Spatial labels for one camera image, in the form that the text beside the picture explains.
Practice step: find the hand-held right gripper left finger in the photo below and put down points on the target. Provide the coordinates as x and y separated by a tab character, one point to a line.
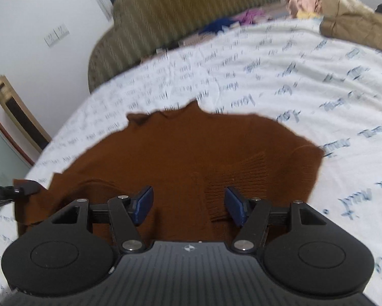
144	202

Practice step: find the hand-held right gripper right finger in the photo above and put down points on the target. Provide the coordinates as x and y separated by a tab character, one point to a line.
235	205

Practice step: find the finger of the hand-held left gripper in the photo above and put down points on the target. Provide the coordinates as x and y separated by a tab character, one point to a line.
3	194

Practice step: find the brown knit sweater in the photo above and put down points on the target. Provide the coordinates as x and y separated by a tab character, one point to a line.
178	153

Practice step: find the wooden framed glass panel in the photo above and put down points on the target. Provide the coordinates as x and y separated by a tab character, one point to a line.
3	153

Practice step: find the gold standing air conditioner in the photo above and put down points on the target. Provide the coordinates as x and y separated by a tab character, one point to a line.
22	118

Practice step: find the white printed bed sheet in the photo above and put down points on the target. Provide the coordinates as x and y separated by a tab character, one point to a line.
305	79

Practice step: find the blue cloth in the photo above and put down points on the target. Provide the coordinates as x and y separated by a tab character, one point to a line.
221	25

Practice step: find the purple cloth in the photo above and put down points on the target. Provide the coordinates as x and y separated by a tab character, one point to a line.
248	16

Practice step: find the olive striped padded headboard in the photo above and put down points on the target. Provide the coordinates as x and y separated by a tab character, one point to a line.
178	9

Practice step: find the yellow blanket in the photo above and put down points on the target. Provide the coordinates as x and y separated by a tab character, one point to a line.
307	15

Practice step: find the khaki padded jacket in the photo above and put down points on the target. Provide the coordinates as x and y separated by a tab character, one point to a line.
356	28

